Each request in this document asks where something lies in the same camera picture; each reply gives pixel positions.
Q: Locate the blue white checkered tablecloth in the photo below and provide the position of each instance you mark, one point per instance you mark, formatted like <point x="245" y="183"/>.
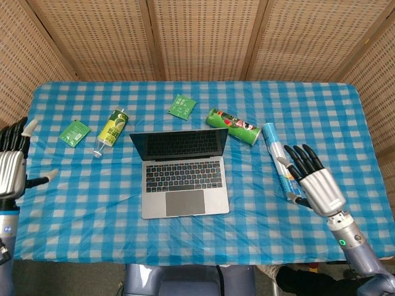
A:
<point x="92" y="191"/>

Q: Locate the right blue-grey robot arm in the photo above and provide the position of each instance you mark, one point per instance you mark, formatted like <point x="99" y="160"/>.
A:
<point x="361" y="256"/>

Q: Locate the yellow green label plastic bottle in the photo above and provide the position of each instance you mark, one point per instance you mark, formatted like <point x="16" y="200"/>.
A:
<point x="112" y="131"/>

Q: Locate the blue white tube can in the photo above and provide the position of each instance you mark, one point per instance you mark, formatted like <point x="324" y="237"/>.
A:
<point x="277" y="151"/>

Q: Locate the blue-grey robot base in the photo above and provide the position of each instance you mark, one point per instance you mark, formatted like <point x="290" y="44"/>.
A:
<point x="189" y="280"/>

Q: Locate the woven folding screen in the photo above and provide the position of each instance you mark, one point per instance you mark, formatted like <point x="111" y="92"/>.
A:
<point x="197" y="40"/>

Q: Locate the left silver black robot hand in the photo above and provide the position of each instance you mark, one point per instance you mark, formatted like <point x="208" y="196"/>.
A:
<point x="10" y="166"/>

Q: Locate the black bag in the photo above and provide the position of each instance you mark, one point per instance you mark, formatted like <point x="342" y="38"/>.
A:
<point x="308" y="282"/>

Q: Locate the green chips can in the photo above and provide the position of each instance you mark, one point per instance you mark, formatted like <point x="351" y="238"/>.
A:
<point x="234" y="125"/>

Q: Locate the silver laptop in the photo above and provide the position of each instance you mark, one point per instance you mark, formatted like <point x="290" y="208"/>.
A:
<point x="185" y="175"/>

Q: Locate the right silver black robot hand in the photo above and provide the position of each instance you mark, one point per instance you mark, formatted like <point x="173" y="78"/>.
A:
<point x="321" y="188"/>

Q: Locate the green sachet packet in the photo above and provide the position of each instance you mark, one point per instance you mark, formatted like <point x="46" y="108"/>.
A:
<point x="182" y="106"/>
<point x="74" y="133"/>

